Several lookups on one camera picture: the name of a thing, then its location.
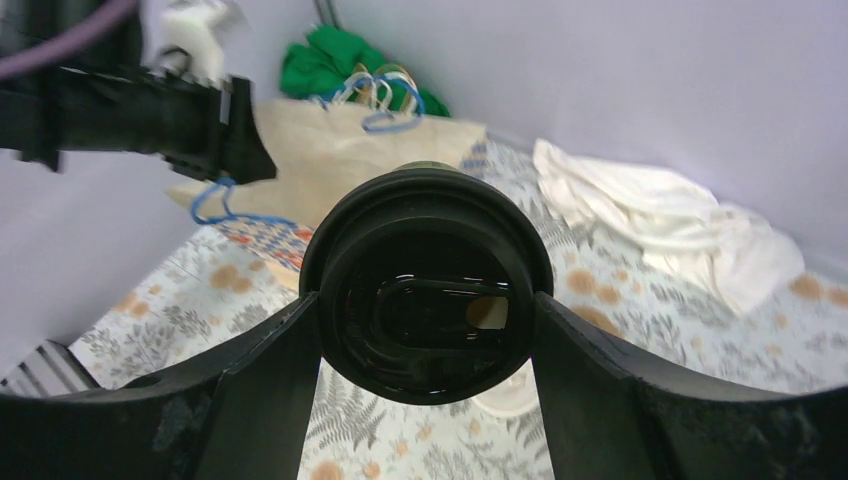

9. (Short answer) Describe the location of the green paper coffee cup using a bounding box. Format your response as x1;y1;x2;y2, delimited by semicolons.
392;161;459;172

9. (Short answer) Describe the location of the white coffee lid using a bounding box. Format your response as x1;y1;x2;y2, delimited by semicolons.
471;360;540;419

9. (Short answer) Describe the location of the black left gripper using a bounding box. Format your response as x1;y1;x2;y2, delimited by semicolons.
1;1;277;185

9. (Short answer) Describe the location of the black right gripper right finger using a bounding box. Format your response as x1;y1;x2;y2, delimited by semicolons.
532;293;847;479

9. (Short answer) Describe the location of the green cloth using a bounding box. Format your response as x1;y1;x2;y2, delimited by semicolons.
279;25;451;118

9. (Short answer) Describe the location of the white cloth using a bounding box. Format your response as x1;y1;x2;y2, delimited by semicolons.
532;139;805;314

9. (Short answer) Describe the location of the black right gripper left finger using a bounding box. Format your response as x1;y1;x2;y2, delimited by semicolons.
1;294;321;479

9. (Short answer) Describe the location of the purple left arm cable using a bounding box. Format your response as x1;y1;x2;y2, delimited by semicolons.
0;0;140;82

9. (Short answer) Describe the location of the floral tablecloth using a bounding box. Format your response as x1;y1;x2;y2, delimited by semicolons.
71;142;847;479

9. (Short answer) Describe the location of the blue checkered paper bag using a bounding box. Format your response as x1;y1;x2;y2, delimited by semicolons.
167;70;487;289

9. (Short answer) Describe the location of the black coffee lid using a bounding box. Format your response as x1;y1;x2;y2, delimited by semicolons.
299;167;554;405

